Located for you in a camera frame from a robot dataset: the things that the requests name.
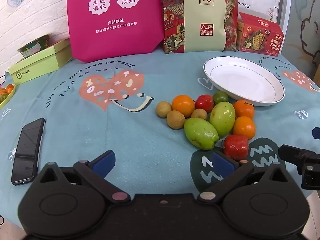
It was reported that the green patterned bowl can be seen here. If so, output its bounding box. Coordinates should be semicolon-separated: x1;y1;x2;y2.
17;33;53;59

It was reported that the orange mandarin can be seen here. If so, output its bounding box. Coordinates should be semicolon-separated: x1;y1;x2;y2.
171;95;196;118
233;100;255;120
232;116;256;140

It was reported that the black smartphone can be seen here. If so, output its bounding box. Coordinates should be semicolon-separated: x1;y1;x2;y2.
11;117;46;186

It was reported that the blue printed tablecloth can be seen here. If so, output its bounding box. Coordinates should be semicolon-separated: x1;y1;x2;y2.
0;47;320;240

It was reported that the large green mango front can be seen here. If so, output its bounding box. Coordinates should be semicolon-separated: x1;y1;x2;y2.
184;117;219;151

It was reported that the light green box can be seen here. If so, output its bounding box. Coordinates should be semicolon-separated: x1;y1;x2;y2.
8;38;73;85

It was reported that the red cracker box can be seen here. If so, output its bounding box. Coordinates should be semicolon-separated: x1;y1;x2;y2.
236;12;285;57

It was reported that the white plate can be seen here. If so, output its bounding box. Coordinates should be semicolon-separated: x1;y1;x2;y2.
203;56;286;107

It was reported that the large green mango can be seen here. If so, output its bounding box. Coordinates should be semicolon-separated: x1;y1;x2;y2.
209;101;236;138
184;117;219;151

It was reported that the yellow tray with fruit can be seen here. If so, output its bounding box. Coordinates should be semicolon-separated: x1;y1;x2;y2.
0;83;16;110

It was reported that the red wax apple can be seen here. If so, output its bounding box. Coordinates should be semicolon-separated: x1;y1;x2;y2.
222;134;249;161
195;94;214;113

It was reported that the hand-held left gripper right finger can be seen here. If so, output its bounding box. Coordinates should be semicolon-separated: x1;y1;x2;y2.
197;151;288;203

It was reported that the red and green printed gift bag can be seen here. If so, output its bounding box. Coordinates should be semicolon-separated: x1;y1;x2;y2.
159;0;239;55

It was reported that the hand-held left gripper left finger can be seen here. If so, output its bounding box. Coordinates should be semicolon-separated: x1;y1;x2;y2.
37;150;131;205

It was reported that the pink tote bag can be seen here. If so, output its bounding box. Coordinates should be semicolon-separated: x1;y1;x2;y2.
66;0;165;63

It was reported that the small green mandarin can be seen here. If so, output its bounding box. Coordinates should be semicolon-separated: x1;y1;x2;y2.
212;91;229;105

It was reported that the large green mango back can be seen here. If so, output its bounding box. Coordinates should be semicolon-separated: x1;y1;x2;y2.
209;101;236;138

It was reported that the heap of small citrus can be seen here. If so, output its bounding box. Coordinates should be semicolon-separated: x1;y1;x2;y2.
0;84;14;103

